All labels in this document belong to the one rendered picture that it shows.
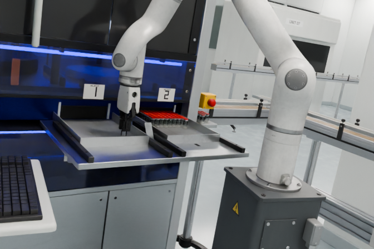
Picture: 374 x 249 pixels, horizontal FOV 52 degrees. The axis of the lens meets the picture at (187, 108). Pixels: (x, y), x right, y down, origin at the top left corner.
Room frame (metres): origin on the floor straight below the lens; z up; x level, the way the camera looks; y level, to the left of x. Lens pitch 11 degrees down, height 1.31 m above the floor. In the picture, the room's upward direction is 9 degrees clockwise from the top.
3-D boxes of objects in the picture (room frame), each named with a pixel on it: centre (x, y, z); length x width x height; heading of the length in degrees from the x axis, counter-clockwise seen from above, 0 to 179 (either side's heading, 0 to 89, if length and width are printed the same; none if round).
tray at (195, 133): (1.63, 0.05, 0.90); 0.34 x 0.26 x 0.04; 36
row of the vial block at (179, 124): (1.66, 0.07, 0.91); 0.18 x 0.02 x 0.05; 126
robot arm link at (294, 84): (1.22, -0.32, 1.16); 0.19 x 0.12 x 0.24; 167
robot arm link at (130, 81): (1.38, 0.22, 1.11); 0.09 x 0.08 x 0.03; 36
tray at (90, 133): (1.43, 0.33, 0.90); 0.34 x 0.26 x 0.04; 36
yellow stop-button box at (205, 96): (1.87, -0.09, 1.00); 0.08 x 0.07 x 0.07; 36
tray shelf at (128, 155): (1.47, 0.15, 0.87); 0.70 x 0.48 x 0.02; 126
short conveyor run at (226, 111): (2.15, -0.24, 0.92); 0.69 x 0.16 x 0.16; 126
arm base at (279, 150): (1.25, -0.33, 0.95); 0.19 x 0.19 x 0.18
